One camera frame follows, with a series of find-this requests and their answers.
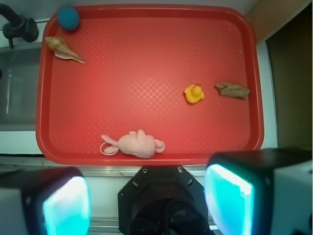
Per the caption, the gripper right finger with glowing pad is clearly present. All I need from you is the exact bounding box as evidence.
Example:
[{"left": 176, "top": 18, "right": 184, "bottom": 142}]
[{"left": 203, "top": 148, "right": 313, "bottom": 235}]

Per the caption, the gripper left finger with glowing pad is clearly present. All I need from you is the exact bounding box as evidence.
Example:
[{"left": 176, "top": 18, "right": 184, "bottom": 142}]
[{"left": 0, "top": 167, "right": 91, "bottom": 235}]

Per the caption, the beige spiral conch shell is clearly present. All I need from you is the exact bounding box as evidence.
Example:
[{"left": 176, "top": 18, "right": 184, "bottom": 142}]
[{"left": 45, "top": 36, "right": 87, "bottom": 64}]

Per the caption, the pink plush mouse toy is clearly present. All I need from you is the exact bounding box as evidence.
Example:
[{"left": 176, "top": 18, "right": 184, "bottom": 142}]
[{"left": 99, "top": 129, "right": 166, "bottom": 159}]

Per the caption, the brown driftwood piece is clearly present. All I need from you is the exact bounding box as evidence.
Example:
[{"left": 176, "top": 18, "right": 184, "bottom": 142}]
[{"left": 215, "top": 83, "right": 250, "bottom": 99}]

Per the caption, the yellow rubber duck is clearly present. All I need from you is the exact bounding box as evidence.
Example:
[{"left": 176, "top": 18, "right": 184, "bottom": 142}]
[{"left": 184, "top": 84, "right": 204, "bottom": 104}]

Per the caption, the red plastic tray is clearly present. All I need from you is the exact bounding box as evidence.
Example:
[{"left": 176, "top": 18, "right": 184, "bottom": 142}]
[{"left": 36, "top": 5, "right": 264, "bottom": 165}]

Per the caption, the stainless steel sink basin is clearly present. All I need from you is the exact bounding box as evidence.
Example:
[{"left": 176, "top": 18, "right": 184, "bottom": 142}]
[{"left": 0, "top": 48, "right": 41, "bottom": 131}]

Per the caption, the black faucet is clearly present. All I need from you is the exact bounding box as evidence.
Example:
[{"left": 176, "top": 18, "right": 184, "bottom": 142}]
[{"left": 0, "top": 3, "right": 39, "bottom": 49}]

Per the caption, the blue textured ball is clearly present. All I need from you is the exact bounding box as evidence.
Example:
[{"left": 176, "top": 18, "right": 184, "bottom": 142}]
[{"left": 57, "top": 7, "right": 80, "bottom": 31}]

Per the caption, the black octagonal mount plate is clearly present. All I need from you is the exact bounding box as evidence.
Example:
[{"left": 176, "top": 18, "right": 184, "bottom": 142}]
[{"left": 117, "top": 166, "right": 214, "bottom": 235}]

